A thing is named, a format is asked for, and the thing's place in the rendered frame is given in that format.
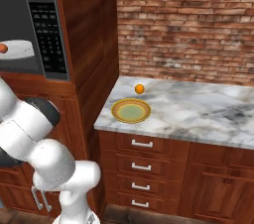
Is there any brown wooden drawer front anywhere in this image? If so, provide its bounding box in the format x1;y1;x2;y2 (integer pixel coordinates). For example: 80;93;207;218
115;132;167;155
116;154;166;174
117;192;163;211
116;173;164;194

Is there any white microwave turntable plate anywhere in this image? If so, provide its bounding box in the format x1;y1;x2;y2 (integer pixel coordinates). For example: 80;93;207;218
0;39;36;60

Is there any orange egg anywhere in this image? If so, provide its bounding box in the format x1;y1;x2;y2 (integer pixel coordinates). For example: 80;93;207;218
134;83;146;95

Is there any yellow green plate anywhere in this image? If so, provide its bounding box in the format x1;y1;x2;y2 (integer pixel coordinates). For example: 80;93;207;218
110;98;152;125

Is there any grey black microwave oven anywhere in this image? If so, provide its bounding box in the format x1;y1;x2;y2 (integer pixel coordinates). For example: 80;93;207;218
0;0;70;82

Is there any silver cupboard door handle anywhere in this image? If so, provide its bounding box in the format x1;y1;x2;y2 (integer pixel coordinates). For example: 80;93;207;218
42;190;53;213
31;186;45;211

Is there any brown wooden cupboard door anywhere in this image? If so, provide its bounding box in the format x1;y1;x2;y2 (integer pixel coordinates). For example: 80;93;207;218
0;165;44;212
191;164;254;224

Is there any tall brown wooden cabinet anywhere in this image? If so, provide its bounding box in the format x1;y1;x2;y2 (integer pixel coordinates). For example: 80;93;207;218
0;0;120;218

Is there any silver drawer handle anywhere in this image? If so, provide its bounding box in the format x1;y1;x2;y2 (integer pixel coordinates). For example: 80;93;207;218
131;139;155;149
131;199;151;209
131;181;152;191
131;162;153;171

